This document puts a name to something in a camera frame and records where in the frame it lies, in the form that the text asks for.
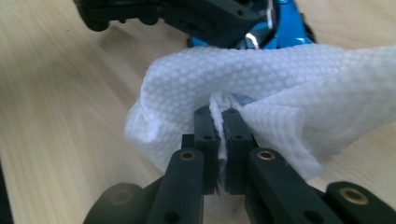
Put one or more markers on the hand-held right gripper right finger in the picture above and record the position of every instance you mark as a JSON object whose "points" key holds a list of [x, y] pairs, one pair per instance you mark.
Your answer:
{"points": [[236, 140]]}

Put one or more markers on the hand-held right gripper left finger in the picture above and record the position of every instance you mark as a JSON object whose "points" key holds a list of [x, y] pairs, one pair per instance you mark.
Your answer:
{"points": [[210, 140]]}

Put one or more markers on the white wet wipe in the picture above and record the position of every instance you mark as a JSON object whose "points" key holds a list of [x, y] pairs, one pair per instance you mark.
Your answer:
{"points": [[249, 77]]}

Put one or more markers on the blue toy car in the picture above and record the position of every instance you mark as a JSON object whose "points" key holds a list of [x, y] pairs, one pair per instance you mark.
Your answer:
{"points": [[289, 25]]}

